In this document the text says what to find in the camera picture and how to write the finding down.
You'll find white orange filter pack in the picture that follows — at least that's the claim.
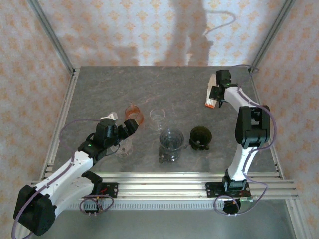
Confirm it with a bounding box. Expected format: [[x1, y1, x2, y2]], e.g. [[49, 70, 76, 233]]
[[204, 74, 221, 109]]

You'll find orange transparent carafe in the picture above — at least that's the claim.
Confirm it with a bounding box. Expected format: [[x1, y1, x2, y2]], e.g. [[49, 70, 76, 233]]
[[124, 105, 145, 128]]

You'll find clear transparent dripper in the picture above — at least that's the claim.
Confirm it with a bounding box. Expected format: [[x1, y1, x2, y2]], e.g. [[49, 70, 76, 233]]
[[109, 136, 134, 159]]

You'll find clear transparent carafe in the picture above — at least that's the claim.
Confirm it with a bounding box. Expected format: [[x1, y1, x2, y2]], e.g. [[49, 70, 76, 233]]
[[149, 109, 167, 132]]

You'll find grey transparent dripper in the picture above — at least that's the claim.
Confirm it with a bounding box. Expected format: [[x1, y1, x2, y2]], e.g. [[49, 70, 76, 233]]
[[159, 128, 189, 152]]

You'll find dark green transparent dripper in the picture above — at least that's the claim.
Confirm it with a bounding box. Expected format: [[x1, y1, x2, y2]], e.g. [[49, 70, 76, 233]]
[[188, 125, 213, 151]]

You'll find wide aluminium extrusion beam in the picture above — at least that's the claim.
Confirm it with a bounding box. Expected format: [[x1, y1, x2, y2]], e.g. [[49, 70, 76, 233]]
[[31, 178, 299, 200]]

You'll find aluminium table edge rail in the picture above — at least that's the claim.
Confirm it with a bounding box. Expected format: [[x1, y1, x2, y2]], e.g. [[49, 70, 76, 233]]
[[39, 67, 81, 180], [248, 69, 285, 180]]

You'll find narrow aluminium extrusion rail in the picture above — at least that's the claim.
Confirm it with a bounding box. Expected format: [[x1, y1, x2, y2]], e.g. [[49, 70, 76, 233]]
[[46, 171, 284, 179]]

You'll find aluminium frame post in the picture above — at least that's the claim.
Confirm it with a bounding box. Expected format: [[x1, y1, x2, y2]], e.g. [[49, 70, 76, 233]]
[[26, 0, 77, 75], [249, 0, 298, 74]]

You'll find white slotted cable duct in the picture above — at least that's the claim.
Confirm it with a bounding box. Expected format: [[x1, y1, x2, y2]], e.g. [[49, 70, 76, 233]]
[[69, 201, 226, 211]]

